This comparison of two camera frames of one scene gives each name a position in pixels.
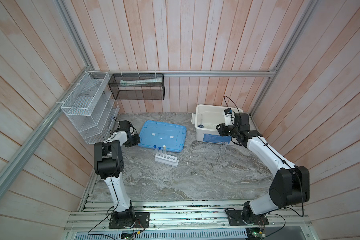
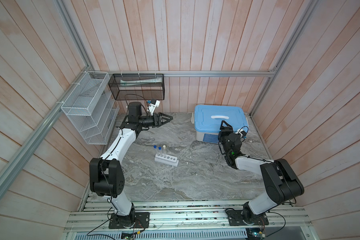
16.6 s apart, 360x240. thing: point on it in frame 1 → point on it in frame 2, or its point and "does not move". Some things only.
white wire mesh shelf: (92, 107) does not move
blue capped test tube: (160, 151) does not move
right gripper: (221, 130) → (230, 129)
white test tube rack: (169, 160) does not move
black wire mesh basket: (137, 86) does not move
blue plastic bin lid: (152, 133) → (209, 118)
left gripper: (136, 141) → (157, 119)
